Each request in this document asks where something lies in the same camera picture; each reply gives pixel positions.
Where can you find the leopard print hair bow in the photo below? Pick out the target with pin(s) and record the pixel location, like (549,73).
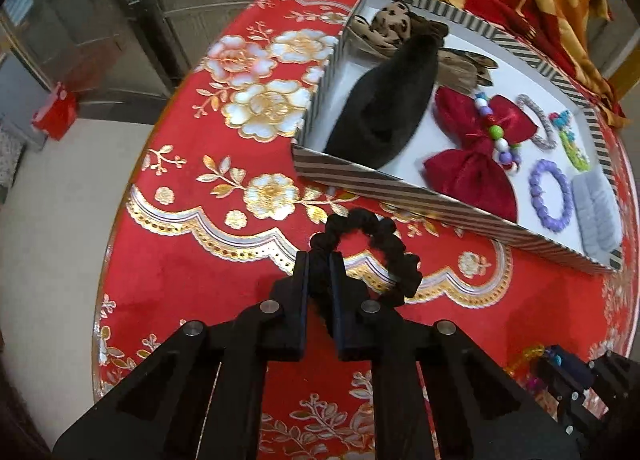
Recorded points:
(390,22)

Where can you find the black scrunchie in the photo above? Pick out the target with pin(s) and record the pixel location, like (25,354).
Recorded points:
(395,260)

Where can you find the red velvet hair bow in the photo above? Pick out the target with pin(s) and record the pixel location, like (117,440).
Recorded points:
(465,169)

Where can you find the grey hair band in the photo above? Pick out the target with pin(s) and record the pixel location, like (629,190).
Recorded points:
(595,215)

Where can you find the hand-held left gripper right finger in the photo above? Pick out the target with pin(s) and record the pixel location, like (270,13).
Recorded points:
(336,300)

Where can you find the black cloth hair accessory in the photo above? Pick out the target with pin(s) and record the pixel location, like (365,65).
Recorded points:
(385,104)

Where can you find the red bag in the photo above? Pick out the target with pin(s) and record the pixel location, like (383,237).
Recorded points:
(55,112)

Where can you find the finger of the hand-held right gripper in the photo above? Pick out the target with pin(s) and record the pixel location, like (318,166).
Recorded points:
(575,420)
(557,365)

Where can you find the teal and green bead charm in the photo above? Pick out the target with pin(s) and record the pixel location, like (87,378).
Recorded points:
(575,152)

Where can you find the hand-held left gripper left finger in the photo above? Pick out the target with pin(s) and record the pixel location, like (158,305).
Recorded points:
(304,300)

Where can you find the striped jewelry box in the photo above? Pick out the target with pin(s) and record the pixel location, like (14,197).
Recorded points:
(400,190)

